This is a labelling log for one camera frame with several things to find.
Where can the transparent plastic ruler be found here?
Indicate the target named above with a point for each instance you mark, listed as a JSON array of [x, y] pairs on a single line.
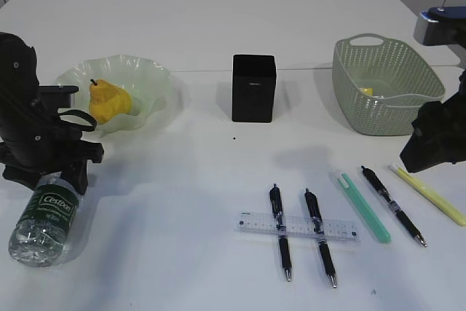
[[265, 224]]

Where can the yellow pen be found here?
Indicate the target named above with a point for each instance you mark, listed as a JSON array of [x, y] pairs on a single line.
[[430, 194]]

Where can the teal green pen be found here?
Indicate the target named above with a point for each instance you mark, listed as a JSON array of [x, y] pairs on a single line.
[[363, 208]]

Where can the black gel pen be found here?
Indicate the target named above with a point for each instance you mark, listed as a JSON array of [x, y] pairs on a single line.
[[277, 212], [401, 216], [325, 254]]

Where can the black gel pen right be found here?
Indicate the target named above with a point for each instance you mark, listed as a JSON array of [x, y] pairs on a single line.
[[401, 216]]

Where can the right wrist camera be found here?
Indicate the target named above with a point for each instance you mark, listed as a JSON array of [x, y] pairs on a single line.
[[441, 26]]

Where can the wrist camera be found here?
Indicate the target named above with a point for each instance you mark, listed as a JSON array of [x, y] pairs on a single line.
[[441, 26], [58, 96]]

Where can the black square pen holder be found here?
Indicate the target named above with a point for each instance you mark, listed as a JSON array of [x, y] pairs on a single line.
[[254, 79]]

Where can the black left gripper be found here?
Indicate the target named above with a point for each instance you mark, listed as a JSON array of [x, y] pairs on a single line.
[[35, 140]]

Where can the black gel pen left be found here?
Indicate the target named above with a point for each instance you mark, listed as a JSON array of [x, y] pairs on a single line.
[[277, 212]]

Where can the green plastic woven basket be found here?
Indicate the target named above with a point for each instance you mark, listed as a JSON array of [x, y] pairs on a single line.
[[393, 69]]

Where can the clear water bottle green label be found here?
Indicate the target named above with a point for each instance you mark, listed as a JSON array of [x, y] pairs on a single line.
[[42, 230]]

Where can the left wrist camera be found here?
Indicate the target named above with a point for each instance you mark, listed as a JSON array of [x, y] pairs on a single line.
[[58, 96]]

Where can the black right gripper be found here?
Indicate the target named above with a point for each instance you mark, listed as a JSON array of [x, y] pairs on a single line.
[[439, 133]]

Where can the green wavy glass plate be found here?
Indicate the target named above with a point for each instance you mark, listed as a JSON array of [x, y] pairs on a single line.
[[147, 83]]

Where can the black gel pen middle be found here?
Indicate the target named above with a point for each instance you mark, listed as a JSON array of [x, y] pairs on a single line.
[[325, 254]]

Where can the yellow pear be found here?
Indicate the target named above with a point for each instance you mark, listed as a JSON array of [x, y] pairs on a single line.
[[107, 100]]

